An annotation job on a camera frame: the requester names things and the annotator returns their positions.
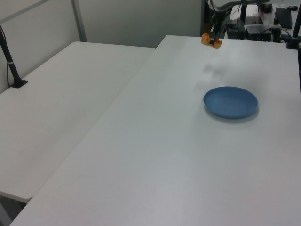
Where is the black Franka gripper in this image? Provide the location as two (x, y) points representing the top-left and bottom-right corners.
(210, 8), (230, 46)

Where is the orange toy bread loaf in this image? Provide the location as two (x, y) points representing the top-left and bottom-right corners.
(201, 33), (223, 49)

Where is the black equipment block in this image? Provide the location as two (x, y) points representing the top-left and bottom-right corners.
(226, 20), (246, 40)

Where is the black upright stand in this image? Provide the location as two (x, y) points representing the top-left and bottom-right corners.
(240, 3), (248, 23)

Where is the black electronics box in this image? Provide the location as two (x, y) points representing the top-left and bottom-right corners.
(245, 24), (271, 41)

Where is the dark object on desk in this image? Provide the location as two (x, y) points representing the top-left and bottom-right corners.
(257, 2), (273, 13)

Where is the blue round plate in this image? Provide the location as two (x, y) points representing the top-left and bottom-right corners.
(203, 86), (259, 119)

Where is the black keyboard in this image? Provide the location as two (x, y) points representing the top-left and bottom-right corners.
(274, 7), (293, 28)

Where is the black camera pole with clamp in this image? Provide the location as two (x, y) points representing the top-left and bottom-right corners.
(285, 13), (301, 50)

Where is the grey partition post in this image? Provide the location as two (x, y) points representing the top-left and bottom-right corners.
(71, 0), (87, 43)

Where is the black camera pole with base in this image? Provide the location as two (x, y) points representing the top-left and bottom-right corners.
(0, 23), (28, 89)

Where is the black cable beside pole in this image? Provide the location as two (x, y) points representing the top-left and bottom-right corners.
(5, 62), (11, 88)

